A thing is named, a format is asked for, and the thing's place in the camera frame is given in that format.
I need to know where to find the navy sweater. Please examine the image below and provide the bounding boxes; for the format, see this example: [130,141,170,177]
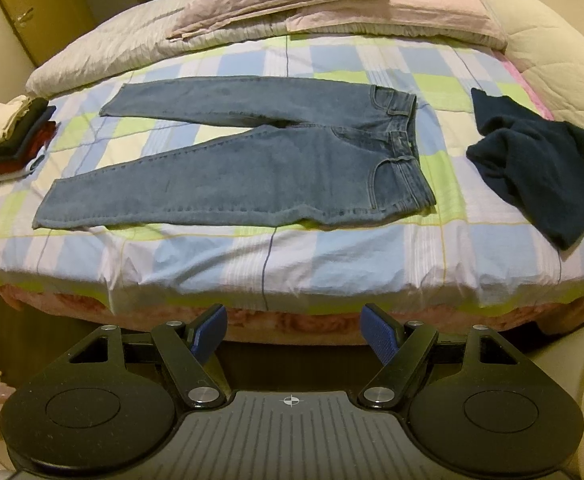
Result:
[466,87,584,251]

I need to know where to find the cream padded headboard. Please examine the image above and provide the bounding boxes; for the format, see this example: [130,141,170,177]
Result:
[462,0,584,126]

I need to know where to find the white striped pillow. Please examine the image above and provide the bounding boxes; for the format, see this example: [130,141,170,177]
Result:
[24,7,507,100]

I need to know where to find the pink pillow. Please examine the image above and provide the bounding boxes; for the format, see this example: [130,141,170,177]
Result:
[287,0,508,51]

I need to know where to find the stack of folded clothes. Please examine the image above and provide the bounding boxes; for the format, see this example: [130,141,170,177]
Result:
[0,94,59,181]

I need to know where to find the wooden door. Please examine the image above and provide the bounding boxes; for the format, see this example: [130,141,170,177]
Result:
[0,0,98,68]

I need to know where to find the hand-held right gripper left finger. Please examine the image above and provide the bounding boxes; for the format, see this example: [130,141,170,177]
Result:
[72,304,229,408]

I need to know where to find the round bed with checkered sheet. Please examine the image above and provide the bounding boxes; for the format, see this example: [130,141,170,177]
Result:
[0,35,584,346]

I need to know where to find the blue jeans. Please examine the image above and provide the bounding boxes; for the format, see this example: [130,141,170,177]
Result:
[32,76,437,231]

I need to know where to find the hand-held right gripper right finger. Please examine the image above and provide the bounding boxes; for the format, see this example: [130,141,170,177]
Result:
[357,304,520,408]

